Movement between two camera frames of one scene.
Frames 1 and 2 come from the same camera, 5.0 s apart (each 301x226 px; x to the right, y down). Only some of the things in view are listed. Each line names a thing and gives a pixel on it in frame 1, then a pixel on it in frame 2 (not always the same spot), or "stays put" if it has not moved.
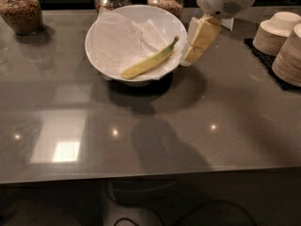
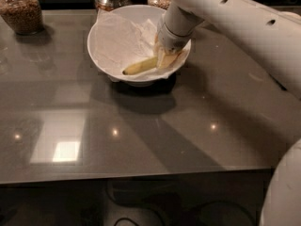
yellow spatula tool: (144, 65) stays put
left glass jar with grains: (21, 9) stays put
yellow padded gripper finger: (203, 30) to (165, 60)
